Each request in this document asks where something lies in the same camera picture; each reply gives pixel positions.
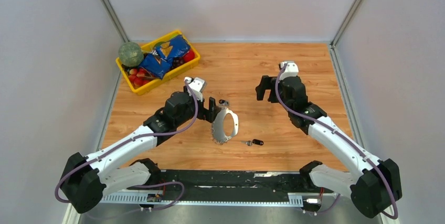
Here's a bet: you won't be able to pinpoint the purple cable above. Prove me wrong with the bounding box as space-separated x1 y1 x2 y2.
274 63 399 220
54 80 199 212

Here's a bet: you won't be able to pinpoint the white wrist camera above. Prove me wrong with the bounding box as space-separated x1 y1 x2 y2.
184 77 207 102
278 60 299 81

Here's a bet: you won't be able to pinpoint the yellow plastic bin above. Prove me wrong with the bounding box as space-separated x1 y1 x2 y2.
115 29 202 96

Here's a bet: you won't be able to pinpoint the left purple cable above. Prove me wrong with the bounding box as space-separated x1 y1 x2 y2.
54 80 199 212

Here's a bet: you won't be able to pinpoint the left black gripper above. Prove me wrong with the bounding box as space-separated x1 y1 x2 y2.
175 85 221 127

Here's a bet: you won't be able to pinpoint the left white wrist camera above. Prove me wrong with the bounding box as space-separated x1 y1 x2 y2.
184 77 207 102

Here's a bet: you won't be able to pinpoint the silver keyring plate with rings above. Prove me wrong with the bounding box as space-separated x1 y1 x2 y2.
210 107 239 145

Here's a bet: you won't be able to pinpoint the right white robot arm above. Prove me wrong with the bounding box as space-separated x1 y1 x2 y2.
255 76 402 219

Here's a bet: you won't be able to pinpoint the red tomato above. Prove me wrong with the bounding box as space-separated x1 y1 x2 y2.
182 49 195 63

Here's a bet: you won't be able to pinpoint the dark grapes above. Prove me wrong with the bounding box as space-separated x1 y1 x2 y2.
170 57 185 70

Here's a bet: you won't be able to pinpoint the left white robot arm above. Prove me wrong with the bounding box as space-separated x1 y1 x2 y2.
54 84 222 214

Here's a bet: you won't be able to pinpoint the white slotted cable duct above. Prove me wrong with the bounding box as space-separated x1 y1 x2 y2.
101 193 304 207

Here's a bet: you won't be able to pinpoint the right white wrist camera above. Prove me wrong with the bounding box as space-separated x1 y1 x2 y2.
278 60 299 81

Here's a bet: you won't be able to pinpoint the blue snack bag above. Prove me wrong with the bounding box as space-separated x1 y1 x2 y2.
138 35 191 79

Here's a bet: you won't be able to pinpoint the green melon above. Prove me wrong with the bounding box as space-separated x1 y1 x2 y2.
118 42 144 67

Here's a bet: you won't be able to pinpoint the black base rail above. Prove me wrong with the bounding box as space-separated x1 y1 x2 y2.
147 169 321 203

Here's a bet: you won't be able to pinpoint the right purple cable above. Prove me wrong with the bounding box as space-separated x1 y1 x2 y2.
274 63 399 220

